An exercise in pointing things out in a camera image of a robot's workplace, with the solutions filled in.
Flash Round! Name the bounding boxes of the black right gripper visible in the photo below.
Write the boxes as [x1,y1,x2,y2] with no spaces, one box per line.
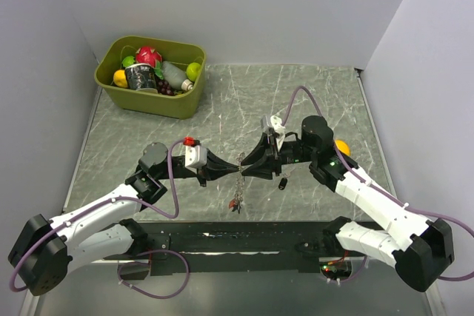
[241,131,316,180]

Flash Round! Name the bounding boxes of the blue key tag key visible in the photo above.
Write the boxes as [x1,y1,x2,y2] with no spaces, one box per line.
[237,152,246,174]

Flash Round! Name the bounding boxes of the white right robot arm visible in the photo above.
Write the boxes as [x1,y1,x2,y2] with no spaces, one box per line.
[241,115,454,292]

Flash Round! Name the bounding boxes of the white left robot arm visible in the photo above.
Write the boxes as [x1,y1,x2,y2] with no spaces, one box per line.
[8,138,238,295]

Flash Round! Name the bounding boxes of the loose black key tag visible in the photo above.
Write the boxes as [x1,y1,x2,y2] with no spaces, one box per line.
[278,178,288,190]

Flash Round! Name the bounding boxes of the yellow lemon on table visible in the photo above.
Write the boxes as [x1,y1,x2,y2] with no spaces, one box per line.
[335,139,351,156]

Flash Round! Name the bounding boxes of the dark purple grapes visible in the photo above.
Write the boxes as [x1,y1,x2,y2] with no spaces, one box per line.
[156,80,175,96]

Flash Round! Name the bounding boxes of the grey plastic bottle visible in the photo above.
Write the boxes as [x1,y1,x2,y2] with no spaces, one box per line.
[161,61,193,92]

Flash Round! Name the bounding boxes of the green apple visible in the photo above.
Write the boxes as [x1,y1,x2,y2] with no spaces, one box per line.
[186,62,201,82]

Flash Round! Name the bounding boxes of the black instant noodle cup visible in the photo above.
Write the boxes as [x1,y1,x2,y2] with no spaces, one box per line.
[125,63,158,93]

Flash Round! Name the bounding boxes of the yellow lemon in bin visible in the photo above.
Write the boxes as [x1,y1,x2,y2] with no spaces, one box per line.
[113,70,128,89]

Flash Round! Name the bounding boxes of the red dragon fruit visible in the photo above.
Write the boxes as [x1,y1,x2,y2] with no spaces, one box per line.
[136,46,162,67]

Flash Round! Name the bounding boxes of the green lime in bin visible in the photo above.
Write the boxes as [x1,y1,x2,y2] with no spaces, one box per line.
[121,56,136,68]

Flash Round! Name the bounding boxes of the olive green plastic bin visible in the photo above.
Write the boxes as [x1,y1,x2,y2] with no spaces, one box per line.
[94,36,207,119]

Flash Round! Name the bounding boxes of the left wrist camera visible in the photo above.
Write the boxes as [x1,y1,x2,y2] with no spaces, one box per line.
[183,137,207,169]

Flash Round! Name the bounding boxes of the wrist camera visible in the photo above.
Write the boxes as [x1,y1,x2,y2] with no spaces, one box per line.
[183,137,207,169]
[261,115,286,150]

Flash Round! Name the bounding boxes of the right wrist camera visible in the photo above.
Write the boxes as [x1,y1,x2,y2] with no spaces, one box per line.
[261,115,286,150]

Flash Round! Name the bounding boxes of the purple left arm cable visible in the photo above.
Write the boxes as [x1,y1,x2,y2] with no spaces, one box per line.
[7,138,186,293]

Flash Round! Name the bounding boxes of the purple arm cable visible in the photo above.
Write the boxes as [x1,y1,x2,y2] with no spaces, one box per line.
[281,85,474,287]
[7,138,186,293]

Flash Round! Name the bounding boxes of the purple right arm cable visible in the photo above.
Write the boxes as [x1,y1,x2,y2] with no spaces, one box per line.
[281,85,474,287]

